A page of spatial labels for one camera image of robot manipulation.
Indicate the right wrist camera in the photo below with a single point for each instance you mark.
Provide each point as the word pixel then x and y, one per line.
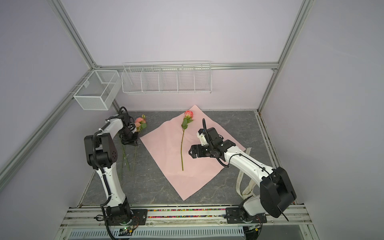
pixel 202 139

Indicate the aluminium frame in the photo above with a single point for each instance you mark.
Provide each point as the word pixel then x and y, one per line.
pixel 9 170

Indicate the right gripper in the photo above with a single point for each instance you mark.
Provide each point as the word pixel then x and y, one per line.
pixel 200 154

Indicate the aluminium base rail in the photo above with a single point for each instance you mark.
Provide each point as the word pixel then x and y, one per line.
pixel 188 222

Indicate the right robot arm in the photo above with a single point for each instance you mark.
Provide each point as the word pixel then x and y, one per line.
pixel 276 190

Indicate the small white mesh basket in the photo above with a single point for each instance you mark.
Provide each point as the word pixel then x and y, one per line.
pixel 99 90

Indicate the cream rose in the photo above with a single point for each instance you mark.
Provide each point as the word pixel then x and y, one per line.
pixel 125 163

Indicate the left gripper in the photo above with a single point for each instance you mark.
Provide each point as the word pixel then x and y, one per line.
pixel 133 142

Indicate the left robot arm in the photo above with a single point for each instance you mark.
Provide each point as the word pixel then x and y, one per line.
pixel 102 156

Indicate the long white wire basket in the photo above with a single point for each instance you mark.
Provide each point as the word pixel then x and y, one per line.
pixel 167 77

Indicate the dark pink rose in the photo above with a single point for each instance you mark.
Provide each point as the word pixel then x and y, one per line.
pixel 188 118

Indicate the pink spray rose stem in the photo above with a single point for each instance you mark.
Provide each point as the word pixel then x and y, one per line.
pixel 141 124

